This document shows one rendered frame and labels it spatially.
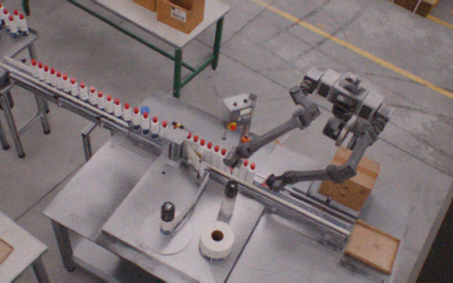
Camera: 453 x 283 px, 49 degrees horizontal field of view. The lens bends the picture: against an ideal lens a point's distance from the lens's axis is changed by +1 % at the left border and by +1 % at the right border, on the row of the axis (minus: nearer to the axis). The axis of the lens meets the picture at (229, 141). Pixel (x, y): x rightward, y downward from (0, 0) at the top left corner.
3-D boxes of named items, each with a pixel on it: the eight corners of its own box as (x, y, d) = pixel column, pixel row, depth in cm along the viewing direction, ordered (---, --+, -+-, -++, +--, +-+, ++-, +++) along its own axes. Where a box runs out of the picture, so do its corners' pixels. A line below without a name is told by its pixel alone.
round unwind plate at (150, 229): (131, 240, 296) (130, 239, 295) (159, 202, 315) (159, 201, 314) (175, 263, 290) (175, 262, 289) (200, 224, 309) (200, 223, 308)
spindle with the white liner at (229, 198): (217, 213, 315) (222, 186, 292) (223, 203, 321) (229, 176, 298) (230, 219, 313) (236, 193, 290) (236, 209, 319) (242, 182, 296)
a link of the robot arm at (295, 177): (347, 178, 281) (337, 163, 278) (342, 184, 278) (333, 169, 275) (294, 181, 315) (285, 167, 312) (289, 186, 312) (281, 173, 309)
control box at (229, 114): (219, 120, 312) (222, 99, 297) (241, 113, 318) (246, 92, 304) (226, 131, 306) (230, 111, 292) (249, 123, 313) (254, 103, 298)
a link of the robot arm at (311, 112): (325, 116, 277) (318, 101, 273) (304, 129, 278) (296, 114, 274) (304, 97, 319) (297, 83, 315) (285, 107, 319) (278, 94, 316)
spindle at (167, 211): (156, 233, 300) (157, 207, 278) (164, 222, 305) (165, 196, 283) (169, 240, 298) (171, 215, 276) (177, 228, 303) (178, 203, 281)
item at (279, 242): (41, 214, 308) (40, 212, 306) (155, 90, 389) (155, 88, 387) (360, 390, 265) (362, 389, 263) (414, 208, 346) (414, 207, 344)
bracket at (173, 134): (161, 136, 317) (161, 135, 316) (171, 126, 324) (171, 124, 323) (180, 145, 314) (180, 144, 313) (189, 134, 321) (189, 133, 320)
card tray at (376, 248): (344, 252, 314) (345, 249, 311) (355, 222, 330) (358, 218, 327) (389, 274, 308) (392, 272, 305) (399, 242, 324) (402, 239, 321)
